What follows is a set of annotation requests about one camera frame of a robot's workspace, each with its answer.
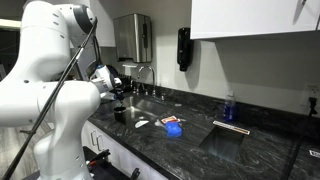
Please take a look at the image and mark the black cup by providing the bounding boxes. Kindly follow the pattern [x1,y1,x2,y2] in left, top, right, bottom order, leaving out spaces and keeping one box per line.
[114,107,126,124]

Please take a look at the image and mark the wall power outlet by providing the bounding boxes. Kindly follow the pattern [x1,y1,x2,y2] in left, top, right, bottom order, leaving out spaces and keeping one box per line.
[300,82,320,106]

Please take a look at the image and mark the steel paper towel dispenser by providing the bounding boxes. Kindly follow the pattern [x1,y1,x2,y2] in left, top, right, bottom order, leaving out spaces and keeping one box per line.
[113,13,152,63]

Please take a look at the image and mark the black cable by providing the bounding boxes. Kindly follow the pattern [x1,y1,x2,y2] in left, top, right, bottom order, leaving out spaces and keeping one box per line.
[1,18,101,180]

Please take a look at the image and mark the white upper cabinet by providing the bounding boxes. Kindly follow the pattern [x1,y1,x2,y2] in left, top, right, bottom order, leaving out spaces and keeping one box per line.
[191,0,320,40]

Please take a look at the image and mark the black soap dispenser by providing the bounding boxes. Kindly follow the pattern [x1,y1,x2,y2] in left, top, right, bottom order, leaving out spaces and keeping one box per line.
[177,27,193,72]

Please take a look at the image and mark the blue bottle at backsplash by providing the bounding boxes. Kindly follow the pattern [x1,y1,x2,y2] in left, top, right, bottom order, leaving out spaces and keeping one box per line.
[223,92,236,122]

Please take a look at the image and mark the chrome gooseneck faucet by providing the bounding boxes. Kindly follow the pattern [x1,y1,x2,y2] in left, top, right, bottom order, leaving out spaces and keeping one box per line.
[132,65,167,101]

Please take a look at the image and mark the stainless steel sink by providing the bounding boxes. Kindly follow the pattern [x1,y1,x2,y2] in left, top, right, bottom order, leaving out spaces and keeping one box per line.
[100,96,170,128]

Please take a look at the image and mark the blue sponge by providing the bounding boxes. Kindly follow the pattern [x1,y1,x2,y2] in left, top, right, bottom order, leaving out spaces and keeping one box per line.
[165,122,182,137]

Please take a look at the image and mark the white label strip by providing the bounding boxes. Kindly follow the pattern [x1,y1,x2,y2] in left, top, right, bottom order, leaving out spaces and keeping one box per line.
[213,121,250,135]

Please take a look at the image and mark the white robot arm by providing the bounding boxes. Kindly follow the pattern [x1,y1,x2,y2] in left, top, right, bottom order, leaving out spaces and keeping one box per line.
[0,1,121,180]

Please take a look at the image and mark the white lower cabinet doors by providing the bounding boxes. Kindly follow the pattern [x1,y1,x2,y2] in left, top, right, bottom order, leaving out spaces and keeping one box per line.
[81,121,167,180]

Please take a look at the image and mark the black dish drying rack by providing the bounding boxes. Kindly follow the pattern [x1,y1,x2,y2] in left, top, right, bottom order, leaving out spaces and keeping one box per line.
[107,65,131,92]

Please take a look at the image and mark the orange snack packet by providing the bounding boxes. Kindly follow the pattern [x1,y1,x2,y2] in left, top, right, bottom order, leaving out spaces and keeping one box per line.
[161,116,180,124]

